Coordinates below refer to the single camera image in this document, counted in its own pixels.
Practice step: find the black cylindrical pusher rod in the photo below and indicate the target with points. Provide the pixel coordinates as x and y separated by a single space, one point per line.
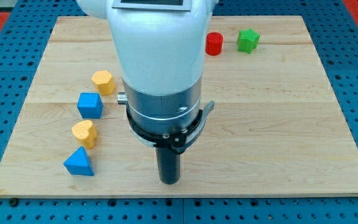
168 162

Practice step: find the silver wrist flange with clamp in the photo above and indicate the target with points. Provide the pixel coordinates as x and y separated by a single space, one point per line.
174 121

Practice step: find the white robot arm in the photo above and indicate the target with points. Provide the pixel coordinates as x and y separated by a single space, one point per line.
160 46

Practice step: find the yellow hexagon block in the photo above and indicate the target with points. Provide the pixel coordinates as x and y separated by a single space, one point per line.
103 82

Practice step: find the blue cube block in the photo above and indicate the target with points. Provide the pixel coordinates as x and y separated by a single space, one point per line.
90 105

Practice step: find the red cylinder block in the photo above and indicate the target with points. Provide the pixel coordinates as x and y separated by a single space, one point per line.
214 43

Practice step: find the yellow heart block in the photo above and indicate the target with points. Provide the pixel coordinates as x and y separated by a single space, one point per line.
85 133

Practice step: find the blue triangle block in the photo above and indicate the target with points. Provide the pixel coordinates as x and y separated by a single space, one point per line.
79 163

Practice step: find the wooden board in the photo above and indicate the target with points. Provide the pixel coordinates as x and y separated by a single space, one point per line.
276 130

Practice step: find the green star block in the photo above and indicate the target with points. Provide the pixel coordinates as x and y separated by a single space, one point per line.
247 40

